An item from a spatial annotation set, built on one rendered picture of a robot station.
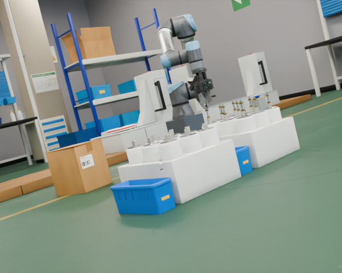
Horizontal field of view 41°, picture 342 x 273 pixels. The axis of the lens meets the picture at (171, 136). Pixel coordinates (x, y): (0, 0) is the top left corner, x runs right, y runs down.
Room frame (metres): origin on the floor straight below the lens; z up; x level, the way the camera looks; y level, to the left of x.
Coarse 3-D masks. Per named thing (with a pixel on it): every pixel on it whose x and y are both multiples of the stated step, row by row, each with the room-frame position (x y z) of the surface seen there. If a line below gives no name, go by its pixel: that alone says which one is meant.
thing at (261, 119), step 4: (264, 112) 2.34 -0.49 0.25; (256, 116) 2.33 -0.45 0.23; (260, 116) 2.33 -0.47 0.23; (264, 116) 2.33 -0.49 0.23; (256, 120) 2.34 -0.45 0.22; (260, 120) 2.33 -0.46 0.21; (264, 120) 2.33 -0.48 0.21; (268, 120) 2.35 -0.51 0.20; (256, 124) 2.34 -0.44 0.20; (260, 124) 2.33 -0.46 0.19; (264, 124) 2.33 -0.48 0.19; (268, 124) 2.35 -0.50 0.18
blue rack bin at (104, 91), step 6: (108, 84) 7.61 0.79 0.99; (84, 90) 7.53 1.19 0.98; (96, 90) 7.44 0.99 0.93; (102, 90) 7.51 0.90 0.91; (108, 90) 7.60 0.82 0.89; (78, 96) 7.70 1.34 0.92; (84, 96) 7.58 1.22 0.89; (96, 96) 7.43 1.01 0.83; (102, 96) 7.51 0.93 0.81; (108, 96) 7.58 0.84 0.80
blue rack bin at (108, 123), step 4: (112, 116) 7.52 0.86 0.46; (116, 116) 7.58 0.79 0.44; (100, 120) 7.37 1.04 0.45; (104, 120) 7.42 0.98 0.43; (108, 120) 7.47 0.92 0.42; (112, 120) 7.52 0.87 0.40; (116, 120) 7.57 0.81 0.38; (84, 124) 7.73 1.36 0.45; (88, 124) 7.65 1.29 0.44; (92, 124) 7.58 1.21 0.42; (100, 124) 7.41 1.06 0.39; (104, 124) 7.41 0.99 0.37; (108, 124) 7.46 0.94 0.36; (112, 124) 7.51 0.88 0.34; (116, 124) 7.56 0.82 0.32; (120, 124) 7.62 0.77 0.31; (104, 128) 7.40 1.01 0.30; (108, 128) 7.45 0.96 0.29; (112, 128) 7.50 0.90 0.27
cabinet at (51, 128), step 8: (40, 120) 7.48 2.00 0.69; (48, 120) 7.57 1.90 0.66; (56, 120) 7.64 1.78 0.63; (64, 120) 7.75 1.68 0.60; (32, 128) 7.67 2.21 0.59; (40, 128) 7.47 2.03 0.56; (48, 128) 7.53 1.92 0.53; (56, 128) 7.62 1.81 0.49; (64, 128) 7.72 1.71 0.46; (32, 136) 7.73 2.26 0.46; (48, 136) 7.50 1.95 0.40; (32, 144) 7.79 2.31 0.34; (48, 144) 7.48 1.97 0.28; (56, 144) 7.58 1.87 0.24; (32, 152) 7.86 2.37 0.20; (40, 152) 7.64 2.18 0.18; (40, 160) 7.75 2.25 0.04
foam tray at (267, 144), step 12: (288, 120) 2.42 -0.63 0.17; (252, 132) 2.20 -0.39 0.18; (264, 132) 2.26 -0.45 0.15; (276, 132) 2.33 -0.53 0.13; (288, 132) 2.40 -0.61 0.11; (240, 144) 2.25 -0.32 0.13; (252, 144) 2.19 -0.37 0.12; (264, 144) 2.24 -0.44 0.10; (276, 144) 2.31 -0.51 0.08; (288, 144) 2.39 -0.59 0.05; (252, 156) 2.21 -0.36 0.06; (264, 156) 2.23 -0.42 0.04; (276, 156) 2.29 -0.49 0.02
